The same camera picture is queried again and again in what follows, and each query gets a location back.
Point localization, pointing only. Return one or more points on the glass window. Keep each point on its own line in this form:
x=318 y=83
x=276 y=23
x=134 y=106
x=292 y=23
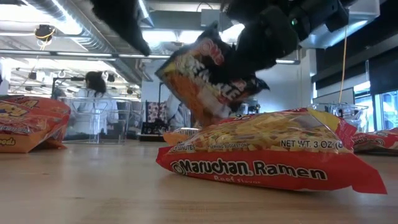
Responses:
x=388 y=109

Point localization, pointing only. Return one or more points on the grey machine cabinet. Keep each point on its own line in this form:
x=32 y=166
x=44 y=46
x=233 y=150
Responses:
x=252 y=107

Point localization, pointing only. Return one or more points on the black Fire Noodle packet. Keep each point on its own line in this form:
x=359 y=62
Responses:
x=192 y=81

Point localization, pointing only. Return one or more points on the grey ceiling unit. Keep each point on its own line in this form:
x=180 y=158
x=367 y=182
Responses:
x=210 y=17

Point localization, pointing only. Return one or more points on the black gantry frame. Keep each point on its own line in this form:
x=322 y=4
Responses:
x=160 y=90
x=76 y=79

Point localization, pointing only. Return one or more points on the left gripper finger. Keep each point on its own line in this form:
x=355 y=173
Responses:
x=138 y=37

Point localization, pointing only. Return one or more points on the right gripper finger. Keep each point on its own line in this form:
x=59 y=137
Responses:
x=233 y=68

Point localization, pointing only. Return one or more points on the clear plastic bin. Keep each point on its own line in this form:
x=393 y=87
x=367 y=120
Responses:
x=119 y=124
x=348 y=112

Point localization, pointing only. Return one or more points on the patterned fabric panel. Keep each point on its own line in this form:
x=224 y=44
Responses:
x=155 y=112

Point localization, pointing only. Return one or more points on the silver ventilation duct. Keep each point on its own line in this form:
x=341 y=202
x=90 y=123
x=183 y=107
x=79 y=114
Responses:
x=93 y=42

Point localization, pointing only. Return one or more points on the orange Saucy Noods packet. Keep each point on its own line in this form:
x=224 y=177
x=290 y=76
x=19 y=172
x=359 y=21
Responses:
x=174 y=138
x=18 y=144
x=31 y=112

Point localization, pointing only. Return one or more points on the red Beef Ramen packet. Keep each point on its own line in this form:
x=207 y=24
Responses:
x=264 y=168
x=379 y=140

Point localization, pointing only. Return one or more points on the black hanging spotlight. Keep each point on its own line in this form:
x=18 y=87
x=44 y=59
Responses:
x=32 y=75
x=111 y=77

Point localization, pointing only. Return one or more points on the person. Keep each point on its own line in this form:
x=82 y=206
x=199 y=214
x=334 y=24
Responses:
x=174 y=109
x=94 y=84

